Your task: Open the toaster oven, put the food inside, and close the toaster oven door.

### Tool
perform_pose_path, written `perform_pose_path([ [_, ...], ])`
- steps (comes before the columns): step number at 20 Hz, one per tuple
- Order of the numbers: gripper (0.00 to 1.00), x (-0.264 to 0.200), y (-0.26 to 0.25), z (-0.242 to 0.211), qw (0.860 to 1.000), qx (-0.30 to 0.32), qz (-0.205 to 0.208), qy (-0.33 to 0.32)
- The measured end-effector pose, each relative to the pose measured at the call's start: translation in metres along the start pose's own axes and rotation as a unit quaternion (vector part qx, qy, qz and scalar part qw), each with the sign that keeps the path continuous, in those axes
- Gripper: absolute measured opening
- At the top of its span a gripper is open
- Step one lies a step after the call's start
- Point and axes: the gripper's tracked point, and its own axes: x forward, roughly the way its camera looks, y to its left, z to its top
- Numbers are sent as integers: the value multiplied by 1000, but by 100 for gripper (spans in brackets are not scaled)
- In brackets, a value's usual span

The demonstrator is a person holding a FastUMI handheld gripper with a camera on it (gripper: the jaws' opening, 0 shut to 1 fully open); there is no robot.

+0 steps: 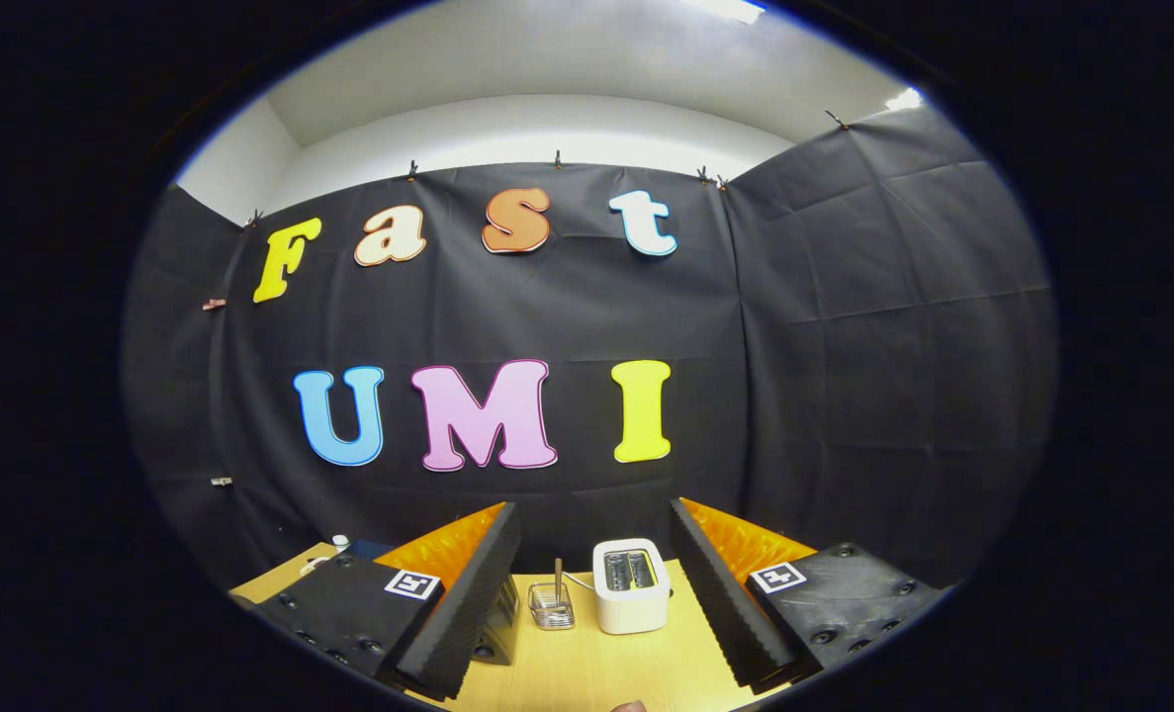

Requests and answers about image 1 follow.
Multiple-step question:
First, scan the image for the black toaster oven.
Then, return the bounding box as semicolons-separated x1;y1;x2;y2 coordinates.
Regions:
347;539;521;666

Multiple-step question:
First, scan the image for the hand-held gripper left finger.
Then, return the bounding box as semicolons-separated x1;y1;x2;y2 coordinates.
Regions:
250;500;523;703

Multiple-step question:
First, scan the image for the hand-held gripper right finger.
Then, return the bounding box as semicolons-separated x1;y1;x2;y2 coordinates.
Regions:
669;496;946;693

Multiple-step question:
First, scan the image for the wire mesh utensil holder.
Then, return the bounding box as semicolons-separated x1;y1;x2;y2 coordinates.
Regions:
528;581;576;631

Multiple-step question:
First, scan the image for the white bread toaster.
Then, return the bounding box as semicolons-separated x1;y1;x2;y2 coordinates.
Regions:
591;538;672;636

